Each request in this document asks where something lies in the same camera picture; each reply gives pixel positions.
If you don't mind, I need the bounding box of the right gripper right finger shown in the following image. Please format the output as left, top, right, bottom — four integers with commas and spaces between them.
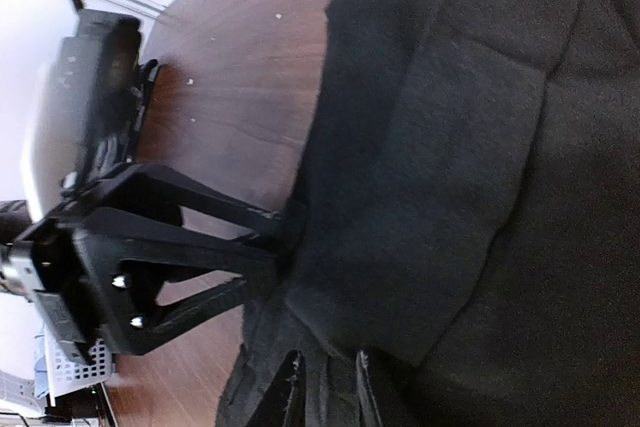
356, 350, 393, 427

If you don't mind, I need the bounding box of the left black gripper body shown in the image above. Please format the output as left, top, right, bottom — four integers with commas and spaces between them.
0, 216, 116, 363

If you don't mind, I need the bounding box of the white plastic mesh basket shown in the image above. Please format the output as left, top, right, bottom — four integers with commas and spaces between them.
34, 326, 115, 400

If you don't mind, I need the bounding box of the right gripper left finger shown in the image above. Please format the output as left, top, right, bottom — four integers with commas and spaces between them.
254, 350, 306, 427

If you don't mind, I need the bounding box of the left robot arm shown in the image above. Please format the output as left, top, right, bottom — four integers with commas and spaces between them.
1, 10, 306, 365

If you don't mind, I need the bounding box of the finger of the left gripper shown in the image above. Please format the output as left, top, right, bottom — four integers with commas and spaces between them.
72, 208, 278, 356
63, 163, 300, 246

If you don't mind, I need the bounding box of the black long sleeve shirt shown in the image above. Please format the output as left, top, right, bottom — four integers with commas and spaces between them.
216, 0, 639, 426

